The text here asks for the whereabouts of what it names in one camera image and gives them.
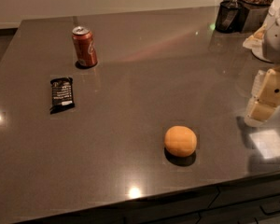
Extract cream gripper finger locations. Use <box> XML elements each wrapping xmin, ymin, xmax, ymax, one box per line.
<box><xmin>244</xmin><ymin>65</ymin><xmax>280</xmax><ymax>127</ymax></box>
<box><xmin>243</xmin><ymin>25</ymin><xmax>266</xmax><ymax>49</ymax></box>

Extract orange fruit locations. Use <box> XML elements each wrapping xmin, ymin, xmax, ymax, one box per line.
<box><xmin>164</xmin><ymin>126</ymin><xmax>197</xmax><ymax>158</ymax></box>

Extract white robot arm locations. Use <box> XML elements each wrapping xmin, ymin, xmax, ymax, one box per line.
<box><xmin>243</xmin><ymin>0</ymin><xmax>280</xmax><ymax>127</ymax></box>

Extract black rxbar chocolate wrapper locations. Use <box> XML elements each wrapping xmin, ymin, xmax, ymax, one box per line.
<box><xmin>50</xmin><ymin>77</ymin><xmax>75</xmax><ymax>114</ymax></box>

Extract dark box on counter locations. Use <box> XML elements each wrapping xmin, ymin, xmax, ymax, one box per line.
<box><xmin>225</xmin><ymin>0</ymin><xmax>269</xmax><ymax>33</ymax></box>

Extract black mesh cup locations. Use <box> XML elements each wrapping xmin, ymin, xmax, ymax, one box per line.
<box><xmin>215</xmin><ymin>1</ymin><xmax>241</xmax><ymax>33</ymax></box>

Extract dark cabinet drawers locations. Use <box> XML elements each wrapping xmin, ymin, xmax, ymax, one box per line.
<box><xmin>20</xmin><ymin>174</ymin><xmax>280</xmax><ymax>224</ymax></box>

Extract red soda can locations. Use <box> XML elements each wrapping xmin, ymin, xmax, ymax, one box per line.
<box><xmin>72</xmin><ymin>26</ymin><xmax>98</xmax><ymax>67</ymax></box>

